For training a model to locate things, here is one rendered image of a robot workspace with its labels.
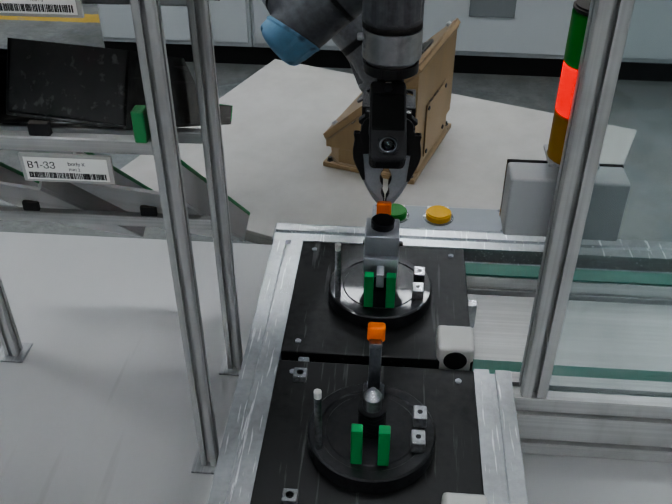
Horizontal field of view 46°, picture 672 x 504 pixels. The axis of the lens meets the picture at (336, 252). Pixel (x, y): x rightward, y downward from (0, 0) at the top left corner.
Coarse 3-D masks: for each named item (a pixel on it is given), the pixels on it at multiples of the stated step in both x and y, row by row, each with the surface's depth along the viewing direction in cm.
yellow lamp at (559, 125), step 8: (560, 120) 77; (552, 128) 78; (560, 128) 77; (552, 136) 79; (560, 136) 77; (552, 144) 79; (560, 144) 78; (552, 152) 79; (560, 152) 78; (552, 160) 79; (560, 160) 78
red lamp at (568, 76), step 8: (568, 72) 74; (576, 72) 73; (560, 80) 76; (568, 80) 74; (560, 88) 76; (568, 88) 74; (560, 96) 76; (568, 96) 75; (560, 104) 76; (568, 104) 75; (560, 112) 76; (568, 112) 76
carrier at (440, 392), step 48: (288, 384) 95; (336, 384) 95; (384, 384) 95; (432, 384) 95; (288, 432) 89; (336, 432) 86; (384, 432) 80; (432, 432) 86; (288, 480) 83; (336, 480) 82; (384, 480) 81; (432, 480) 83; (480, 480) 83
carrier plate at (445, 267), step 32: (320, 256) 115; (352, 256) 115; (416, 256) 115; (448, 256) 115; (320, 288) 109; (448, 288) 109; (288, 320) 104; (320, 320) 104; (448, 320) 104; (288, 352) 99; (320, 352) 99; (352, 352) 99; (384, 352) 99; (416, 352) 99
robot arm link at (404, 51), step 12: (360, 36) 98; (372, 36) 96; (384, 36) 95; (396, 36) 102; (408, 36) 95; (420, 36) 97; (372, 48) 96; (384, 48) 96; (396, 48) 95; (408, 48) 96; (420, 48) 98; (372, 60) 97; (384, 60) 96; (396, 60) 96; (408, 60) 97
